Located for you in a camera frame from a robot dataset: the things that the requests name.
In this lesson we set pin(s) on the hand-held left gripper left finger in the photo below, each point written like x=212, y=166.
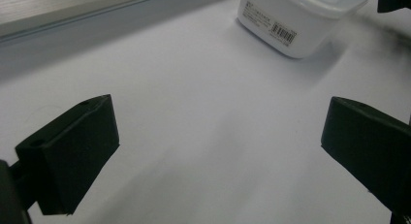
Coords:
x=68, y=153

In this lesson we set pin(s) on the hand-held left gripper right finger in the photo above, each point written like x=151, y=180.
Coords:
x=368, y=143

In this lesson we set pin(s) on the white plastic container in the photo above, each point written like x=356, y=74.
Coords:
x=290, y=20

